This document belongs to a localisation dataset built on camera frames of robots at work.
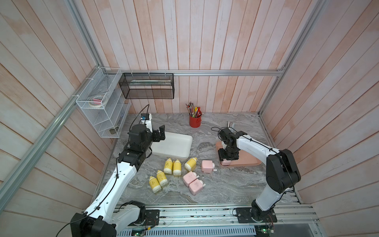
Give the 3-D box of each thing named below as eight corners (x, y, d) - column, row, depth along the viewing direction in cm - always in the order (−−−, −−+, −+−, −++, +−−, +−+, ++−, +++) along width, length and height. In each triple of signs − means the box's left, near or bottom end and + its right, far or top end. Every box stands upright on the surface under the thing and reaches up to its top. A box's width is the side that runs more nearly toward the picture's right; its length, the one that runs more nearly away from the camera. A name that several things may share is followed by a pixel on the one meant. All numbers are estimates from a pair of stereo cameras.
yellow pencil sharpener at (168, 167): (164, 175, 89) (163, 171, 83) (166, 163, 94) (164, 157, 88) (172, 175, 89) (171, 171, 83) (173, 163, 94) (172, 157, 88)
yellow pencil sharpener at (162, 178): (163, 188, 84) (161, 184, 78) (156, 177, 88) (154, 172, 82) (169, 184, 86) (168, 179, 80) (162, 173, 90) (160, 168, 84)
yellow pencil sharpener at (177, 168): (173, 177, 87) (172, 173, 83) (174, 163, 92) (173, 159, 88) (181, 177, 87) (180, 173, 83) (181, 163, 92) (181, 159, 88)
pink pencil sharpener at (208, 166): (201, 173, 91) (202, 168, 85) (200, 165, 94) (201, 160, 88) (214, 173, 91) (216, 168, 85) (213, 165, 94) (215, 160, 88)
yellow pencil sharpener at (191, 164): (188, 173, 89) (188, 169, 84) (183, 167, 92) (183, 162, 86) (198, 166, 92) (199, 161, 87) (193, 160, 95) (194, 155, 89)
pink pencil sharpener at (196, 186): (193, 197, 82) (194, 193, 76) (188, 188, 85) (188, 184, 79) (204, 189, 84) (205, 185, 79) (198, 181, 87) (199, 176, 81)
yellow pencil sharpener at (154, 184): (155, 195, 82) (152, 191, 76) (148, 183, 86) (145, 178, 80) (162, 190, 84) (160, 185, 77) (156, 178, 88) (153, 173, 82)
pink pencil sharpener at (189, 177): (187, 187, 84) (187, 183, 79) (182, 180, 87) (182, 176, 81) (197, 179, 87) (198, 175, 82) (192, 173, 90) (193, 168, 84)
